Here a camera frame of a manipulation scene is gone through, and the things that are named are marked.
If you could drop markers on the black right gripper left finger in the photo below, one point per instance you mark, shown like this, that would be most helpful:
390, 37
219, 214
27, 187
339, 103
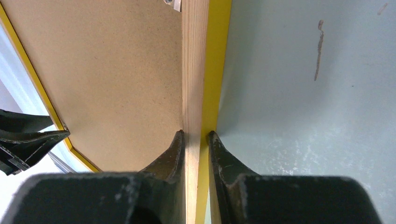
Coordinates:
154, 195

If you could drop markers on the yellow wooden picture frame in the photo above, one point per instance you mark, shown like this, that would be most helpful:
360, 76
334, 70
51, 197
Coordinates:
194, 24

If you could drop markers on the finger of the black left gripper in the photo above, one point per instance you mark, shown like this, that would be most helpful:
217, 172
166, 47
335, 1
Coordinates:
21, 151
23, 123

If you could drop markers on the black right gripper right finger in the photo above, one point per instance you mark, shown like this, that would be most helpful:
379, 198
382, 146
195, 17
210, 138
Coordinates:
238, 195

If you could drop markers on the brown cardboard backing board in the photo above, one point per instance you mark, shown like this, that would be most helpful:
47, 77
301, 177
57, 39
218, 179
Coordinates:
112, 70

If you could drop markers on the silver metal turn clip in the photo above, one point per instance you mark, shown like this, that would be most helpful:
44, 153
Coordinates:
175, 4

